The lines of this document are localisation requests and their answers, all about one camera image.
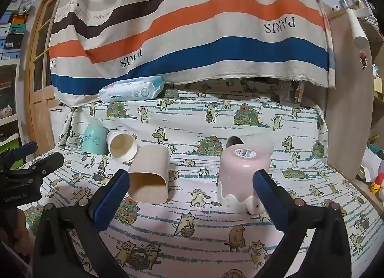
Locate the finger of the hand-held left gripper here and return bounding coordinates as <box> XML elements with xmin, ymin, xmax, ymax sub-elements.
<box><xmin>0</xmin><ymin>142</ymin><xmax>38</xmax><ymax>163</ymax></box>
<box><xmin>16</xmin><ymin>152</ymin><xmax>65</xmax><ymax>178</ymax></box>

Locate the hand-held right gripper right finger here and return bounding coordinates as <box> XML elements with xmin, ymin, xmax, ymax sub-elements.
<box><xmin>253</xmin><ymin>169</ymin><xmax>352</xmax><ymax>278</ymax></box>

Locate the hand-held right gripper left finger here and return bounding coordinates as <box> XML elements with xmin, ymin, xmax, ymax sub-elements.
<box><xmin>34</xmin><ymin>169</ymin><xmax>131</xmax><ymax>278</ymax></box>

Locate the small white cup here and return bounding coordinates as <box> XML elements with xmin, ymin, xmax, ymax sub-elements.
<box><xmin>246</xmin><ymin>195</ymin><xmax>266</xmax><ymax>215</ymax></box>

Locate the pink cup with white drip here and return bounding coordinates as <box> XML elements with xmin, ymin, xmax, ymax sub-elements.
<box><xmin>216</xmin><ymin>145</ymin><xmax>272</xmax><ymax>212</ymax></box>

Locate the mint green cup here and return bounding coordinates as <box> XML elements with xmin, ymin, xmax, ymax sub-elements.
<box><xmin>80</xmin><ymin>124</ymin><xmax>109</xmax><ymax>156</ymax></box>

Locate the cream round cup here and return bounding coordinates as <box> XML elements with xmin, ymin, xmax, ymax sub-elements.
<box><xmin>106</xmin><ymin>130</ymin><xmax>141</xmax><ymax>163</ymax></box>

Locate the beige square cup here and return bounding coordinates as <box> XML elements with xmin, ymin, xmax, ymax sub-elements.
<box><xmin>128</xmin><ymin>145</ymin><xmax>170</xmax><ymax>205</ymax></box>

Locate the translucent white cup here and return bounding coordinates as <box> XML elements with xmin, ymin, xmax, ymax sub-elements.
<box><xmin>226</xmin><ymin>134</ymin><xmax>275</xmax><ymax>158</ymax></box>

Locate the white shelf unit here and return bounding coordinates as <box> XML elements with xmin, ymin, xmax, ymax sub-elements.
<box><xmin>0</xmin><ymin>56</ymin><xmax>30</xmax><ymax>161</ymax></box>

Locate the wooden door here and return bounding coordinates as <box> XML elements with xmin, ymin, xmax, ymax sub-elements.
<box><xmin>24</xmin><ymin>0</ymin><xmax>75</xmax><ymax>149</ymax></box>

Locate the cat print bedsheet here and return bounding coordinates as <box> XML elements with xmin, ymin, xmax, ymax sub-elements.
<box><xmin>18</xmin><ymin>81</ymin><xmax>384</xmax><ymax>278</ymax></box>

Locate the yellow toy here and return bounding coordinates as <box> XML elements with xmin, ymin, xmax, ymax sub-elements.
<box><xmin>370</xmin><ymin>173</ymin><xmax>384</xmax><ymax>196</ymax></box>

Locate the wet wipes packet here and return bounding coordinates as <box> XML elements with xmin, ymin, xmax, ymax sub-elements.
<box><xmin>98</xmin><ymin>76</ymin><xmax>165</xmax><ymax>104</ymax></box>

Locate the stack of storage boxes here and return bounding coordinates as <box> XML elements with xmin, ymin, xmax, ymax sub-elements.
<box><xmin>0</xmin><ymin>11</ymin><xmax>29</xmax><ymax>61</ymax></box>

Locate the wooden cabinet panel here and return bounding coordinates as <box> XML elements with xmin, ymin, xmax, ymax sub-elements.
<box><xmin>325</xmin><ymin>8</ymin><xmax>375</xmax><ymax>181</ymax></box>

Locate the striped cloth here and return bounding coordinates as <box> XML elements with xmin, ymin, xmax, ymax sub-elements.
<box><xmin>49</xmin><ymin>0</ymin><xmax>336</xmax><ymax>107</ymax></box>

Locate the white plastic handle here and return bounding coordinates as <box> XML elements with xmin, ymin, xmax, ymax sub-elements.
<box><xmin>346</xmin><ymin>8</ymin><xmax>369</xmax><ymax>47</ymax></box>

